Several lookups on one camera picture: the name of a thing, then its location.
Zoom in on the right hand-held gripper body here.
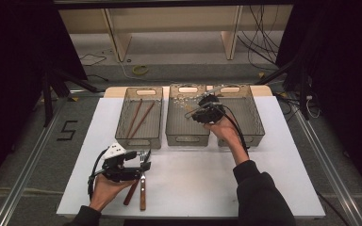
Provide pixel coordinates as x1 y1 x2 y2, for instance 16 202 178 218
191 86 226 125

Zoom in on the thin white floor cable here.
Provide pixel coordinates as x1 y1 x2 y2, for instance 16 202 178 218
116 58 159 83

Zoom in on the hand-held gripper black cable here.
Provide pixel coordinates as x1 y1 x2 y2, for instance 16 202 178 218
215 101 251 158
87 148 108 202

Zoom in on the thin black floor cable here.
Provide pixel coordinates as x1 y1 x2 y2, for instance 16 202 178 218
78 53 107 68

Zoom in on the black curtain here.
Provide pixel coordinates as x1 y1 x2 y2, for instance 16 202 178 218
275 0 362 203
0 0 89 197

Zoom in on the smoky transparent plastic bin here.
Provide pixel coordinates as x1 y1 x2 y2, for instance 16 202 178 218
165 84 211 148
212 84 266 148
114 87 164 150

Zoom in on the black metal stand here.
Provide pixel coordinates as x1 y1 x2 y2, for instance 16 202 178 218
254 57 313 121
41 68 100 128

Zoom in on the aluminium floor rail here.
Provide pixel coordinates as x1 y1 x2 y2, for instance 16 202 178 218
0 96 71 226
290 93 362 226

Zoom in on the person's right hand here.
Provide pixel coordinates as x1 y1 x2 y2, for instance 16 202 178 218
203 116 245 159

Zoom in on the person's left hand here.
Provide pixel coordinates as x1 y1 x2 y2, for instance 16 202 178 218
89 172 139 212

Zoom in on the right hand-held gripper black cable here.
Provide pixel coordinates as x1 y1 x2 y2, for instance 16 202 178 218
215 101 251 158

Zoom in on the white table cover sheet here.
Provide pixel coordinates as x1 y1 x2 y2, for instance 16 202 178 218
56 94 326 219

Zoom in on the light wooden shelf unit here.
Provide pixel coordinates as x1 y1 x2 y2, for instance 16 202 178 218
58 4 295 63

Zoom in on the left hand-held gripper black cable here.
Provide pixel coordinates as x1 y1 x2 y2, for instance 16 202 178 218
87 148 108 202

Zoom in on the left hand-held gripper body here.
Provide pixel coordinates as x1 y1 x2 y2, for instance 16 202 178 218
101 142 143 184

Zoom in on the wooden-handled metal fork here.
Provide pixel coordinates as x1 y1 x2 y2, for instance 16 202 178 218
139 150 148 212
123 150 152 207

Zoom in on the yellow tape roll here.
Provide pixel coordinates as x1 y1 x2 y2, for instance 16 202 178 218
131 64 150 76

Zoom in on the bundle of black cables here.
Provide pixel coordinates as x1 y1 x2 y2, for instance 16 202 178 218
237 4 281 66

